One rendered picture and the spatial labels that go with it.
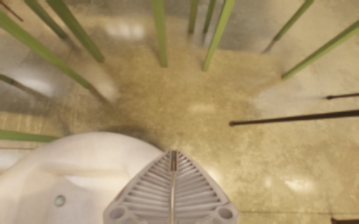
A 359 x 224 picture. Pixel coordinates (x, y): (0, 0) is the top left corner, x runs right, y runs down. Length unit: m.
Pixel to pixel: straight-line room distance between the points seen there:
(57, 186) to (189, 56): 0.86
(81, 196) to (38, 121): 0.65
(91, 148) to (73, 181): 0.13
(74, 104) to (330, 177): 1.47
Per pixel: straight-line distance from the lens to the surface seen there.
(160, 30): 0.66
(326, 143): 1.12
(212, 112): 0.76
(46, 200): 0.55
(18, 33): 0.68
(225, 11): 0.60
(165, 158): 0.16
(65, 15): 0.79
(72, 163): 0.43
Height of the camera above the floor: 0.70
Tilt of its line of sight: 73 degrees down
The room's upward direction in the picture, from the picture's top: 7 degrees clockwise
